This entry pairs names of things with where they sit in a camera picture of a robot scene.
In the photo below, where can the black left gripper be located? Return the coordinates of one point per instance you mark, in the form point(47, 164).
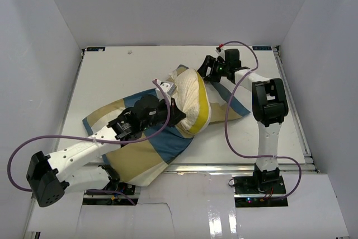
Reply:
point(175, 114)

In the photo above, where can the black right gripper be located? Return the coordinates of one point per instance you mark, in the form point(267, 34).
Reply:
point(210, 61)

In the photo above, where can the white pillow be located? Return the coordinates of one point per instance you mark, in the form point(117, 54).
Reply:
point(200, 101)

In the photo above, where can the blue beige white checked pillowcase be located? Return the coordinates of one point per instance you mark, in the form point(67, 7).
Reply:
point(140, 163)

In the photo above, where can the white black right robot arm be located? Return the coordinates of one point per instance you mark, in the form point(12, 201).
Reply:
point(269, 107)

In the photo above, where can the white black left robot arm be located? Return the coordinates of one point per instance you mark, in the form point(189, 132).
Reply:
point(50, 176)

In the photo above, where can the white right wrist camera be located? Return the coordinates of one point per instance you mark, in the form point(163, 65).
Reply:
point(220, 52)

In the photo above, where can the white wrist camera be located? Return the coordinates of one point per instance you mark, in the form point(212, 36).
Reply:
point(168, 88)
point(220, 52)

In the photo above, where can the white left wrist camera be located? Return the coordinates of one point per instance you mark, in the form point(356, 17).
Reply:
point(168, 88)

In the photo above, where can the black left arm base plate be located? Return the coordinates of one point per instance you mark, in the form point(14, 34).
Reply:
point(116, 194)

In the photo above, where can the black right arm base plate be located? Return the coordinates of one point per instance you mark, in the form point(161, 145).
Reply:
point(247, 186)

